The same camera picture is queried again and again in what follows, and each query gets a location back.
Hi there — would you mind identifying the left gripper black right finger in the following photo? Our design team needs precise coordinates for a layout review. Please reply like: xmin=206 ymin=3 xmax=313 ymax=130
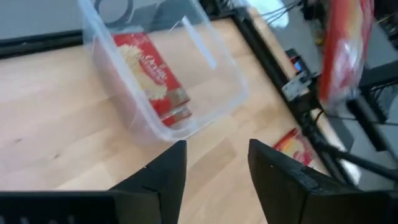
xmin=248 ymin=139 xmax=320 ymax=224

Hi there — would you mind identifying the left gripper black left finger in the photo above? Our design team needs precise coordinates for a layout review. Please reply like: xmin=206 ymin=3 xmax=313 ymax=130
xmin=109 ymin=140 xmax=187 ymax=224

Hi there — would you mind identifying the red Orville popcorn bag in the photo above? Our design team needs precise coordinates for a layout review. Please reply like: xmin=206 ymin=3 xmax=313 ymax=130
xmin=112 ymin=32 xmax=191 ymax=118
xmin=318 ymin=0 xmax=376 ymax=108
xmin=272 ymin=127 xmax=327 ymax=174
xmin=160 ymin=105 xmax=193 ymax=128

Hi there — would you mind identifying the clear plastic bin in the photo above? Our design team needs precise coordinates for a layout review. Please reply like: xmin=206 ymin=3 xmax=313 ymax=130
xmin=76 ymin=0 xmax=249 ymax=147

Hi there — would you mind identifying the black hanging coiled cable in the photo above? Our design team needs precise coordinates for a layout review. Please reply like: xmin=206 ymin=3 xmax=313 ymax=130
xmin=93 ymin=0 xmax=135 ymax=29

